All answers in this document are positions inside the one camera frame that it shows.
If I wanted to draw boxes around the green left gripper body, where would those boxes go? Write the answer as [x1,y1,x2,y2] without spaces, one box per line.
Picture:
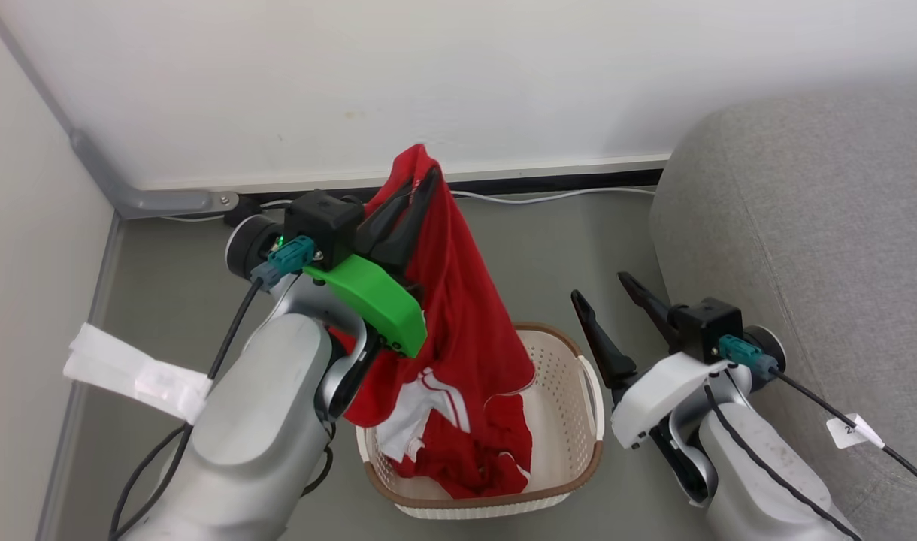
[312,255,428,358]

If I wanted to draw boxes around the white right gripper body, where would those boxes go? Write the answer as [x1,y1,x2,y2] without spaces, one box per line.
[610,352,731,451]

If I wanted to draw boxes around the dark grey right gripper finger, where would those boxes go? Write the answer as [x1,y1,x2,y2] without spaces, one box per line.
[617,271,685,352]
[570,289,640,389]

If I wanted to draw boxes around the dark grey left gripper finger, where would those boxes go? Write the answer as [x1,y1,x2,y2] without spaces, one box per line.
[375,166,442,266]
[356,178,419,253]

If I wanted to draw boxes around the red white sports garment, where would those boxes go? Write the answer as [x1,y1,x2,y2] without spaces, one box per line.
[331,144,537,501]

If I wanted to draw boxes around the cream perforated laundry basket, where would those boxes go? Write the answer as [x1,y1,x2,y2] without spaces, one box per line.
[356,322,606,521]

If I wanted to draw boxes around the black skirting strip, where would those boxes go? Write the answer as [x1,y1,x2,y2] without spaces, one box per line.
[237,168,664,202]

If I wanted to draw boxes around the grey fabric sofa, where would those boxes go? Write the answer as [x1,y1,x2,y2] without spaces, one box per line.
[649,89,917,541]

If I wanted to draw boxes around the thin white wall cable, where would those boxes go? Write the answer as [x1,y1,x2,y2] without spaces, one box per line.
[162,186,657,224]

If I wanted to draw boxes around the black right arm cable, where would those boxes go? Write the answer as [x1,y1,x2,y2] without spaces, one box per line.
[718,335,917,501]

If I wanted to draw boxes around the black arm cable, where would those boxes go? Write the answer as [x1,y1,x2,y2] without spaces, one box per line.
[718,335,917,501]
[110,235,316,541]

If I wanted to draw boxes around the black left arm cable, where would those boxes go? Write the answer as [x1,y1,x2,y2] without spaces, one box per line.
[110,235,316,541]

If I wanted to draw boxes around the small white cable label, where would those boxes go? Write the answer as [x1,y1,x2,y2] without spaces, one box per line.
[826,413,886,451]

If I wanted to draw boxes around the grey wall cable conduit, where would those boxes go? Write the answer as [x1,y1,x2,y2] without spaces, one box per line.
[0,0,240,220]

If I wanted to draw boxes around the white tape cable tag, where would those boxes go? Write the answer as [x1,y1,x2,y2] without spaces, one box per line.
[63,323,213,424]

